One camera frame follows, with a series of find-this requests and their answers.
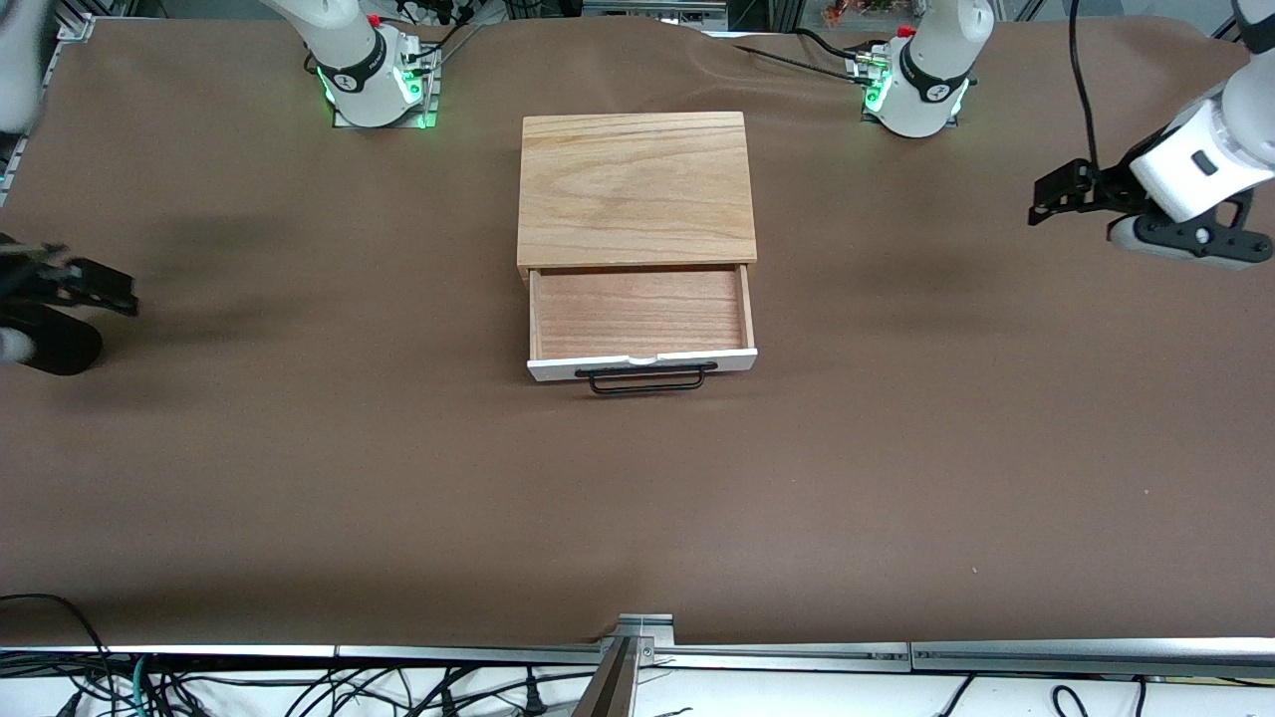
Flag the black metal drawer handle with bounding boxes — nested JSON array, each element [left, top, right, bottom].
[[575, 362, 719, 396]]

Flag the white drawer with handle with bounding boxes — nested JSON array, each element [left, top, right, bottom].
[[526, 264, 758, 384]]

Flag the wooden drawer cabinet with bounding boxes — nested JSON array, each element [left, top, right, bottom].
[[516, 112, 758, 286]]

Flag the brown table cloth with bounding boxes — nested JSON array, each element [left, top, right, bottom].
[[0, 15, 1275, 648]]

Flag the orange object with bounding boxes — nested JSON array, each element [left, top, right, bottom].
[[823, 0, 899, 27]]

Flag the grey metal equipment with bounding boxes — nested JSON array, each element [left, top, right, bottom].
[[583, 0, 728, 26]]

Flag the black camera cable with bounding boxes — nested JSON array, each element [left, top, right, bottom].
[[1068, 0, 1103, 170]]

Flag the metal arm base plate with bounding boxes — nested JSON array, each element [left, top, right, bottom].
[[332, 45, 440, 129], [847, 50, 963, 130]]

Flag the aluminium side rail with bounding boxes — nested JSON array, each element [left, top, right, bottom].
[[0, 14, 96, 180]]

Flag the black cable on cloth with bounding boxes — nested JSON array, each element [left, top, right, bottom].
[[735, 28, 868, 79]]

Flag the black cable loop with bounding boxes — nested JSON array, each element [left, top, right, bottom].
[[0, 594, 116, 717]]

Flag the aluminium table edge rail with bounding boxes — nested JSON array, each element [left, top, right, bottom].
[[337, 644, 609, 666], [652, 642, 910, 672], [911, 637, 1275, 681], [0, 643, 337, 659]]

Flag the black base cable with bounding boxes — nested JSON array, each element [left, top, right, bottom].
[[398, 0, 481, 63]]

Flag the aluminium post with bracket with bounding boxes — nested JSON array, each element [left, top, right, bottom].
[[573, 611, 676, 717]]

